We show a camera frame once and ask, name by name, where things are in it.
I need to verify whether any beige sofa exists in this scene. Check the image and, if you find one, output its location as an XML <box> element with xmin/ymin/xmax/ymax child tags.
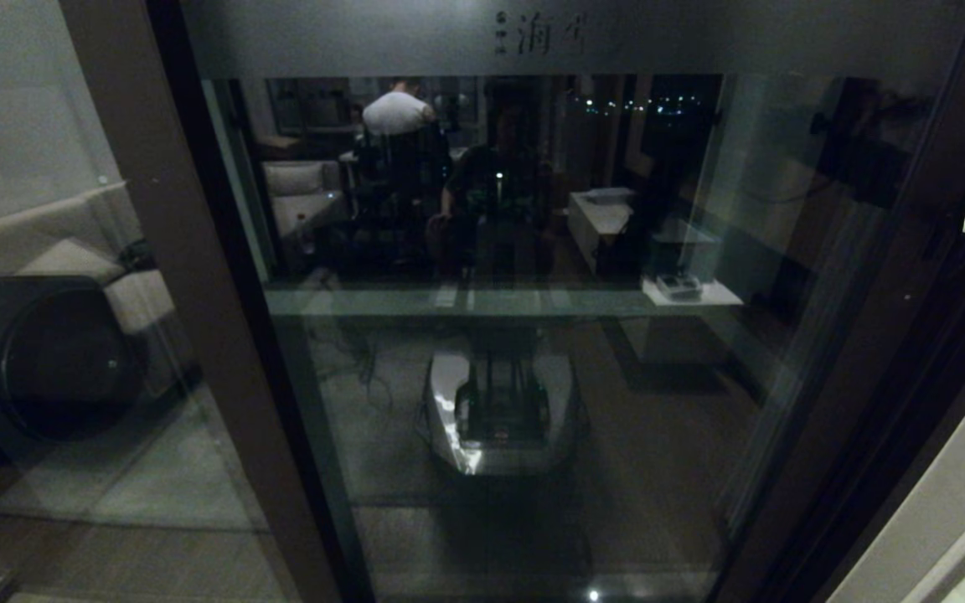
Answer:
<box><xmin>0</xmin><ymin>183</ymin><xmax>199</xmax><ymax>403</ymax></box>

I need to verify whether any grey rug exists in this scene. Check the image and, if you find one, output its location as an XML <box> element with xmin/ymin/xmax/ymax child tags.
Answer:
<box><xmin>0</xmin><ymin>381</ymin><xmax>270</xmax><ymax>533</ymax></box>

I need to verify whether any brown framed sliding glass door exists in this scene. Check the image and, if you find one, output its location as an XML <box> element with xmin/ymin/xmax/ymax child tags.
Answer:
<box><xmin>177</xmin><ymin>0</ymin><xmax>965</xmax><ymax>603</ymax></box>

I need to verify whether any dark green cloth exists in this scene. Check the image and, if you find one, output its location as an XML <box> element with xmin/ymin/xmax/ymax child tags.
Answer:
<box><xmin>118</xmin><ymin>237</ymin><xmax>155</xmax><ymax>269</ymax></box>

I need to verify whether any dark brown door jamb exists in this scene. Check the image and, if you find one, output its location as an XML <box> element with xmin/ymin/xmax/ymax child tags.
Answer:
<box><xmin>763</xmin><ymin>285</ymin><xmax>965</xmax><ymax>603</ymax></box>

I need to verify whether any beige sofa cushion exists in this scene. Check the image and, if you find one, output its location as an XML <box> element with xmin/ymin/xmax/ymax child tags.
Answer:
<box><xmin>18</xmin><ymin>239</ymin><xmax>127</xmax><ymax>282</ymax></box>

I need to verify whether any brown fixed door frame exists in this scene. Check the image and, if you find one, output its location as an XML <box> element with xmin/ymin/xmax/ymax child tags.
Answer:
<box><xmin>59</xmin><ymin>0</ymin><xmax>374</xmax><ymax>603</ymax></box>

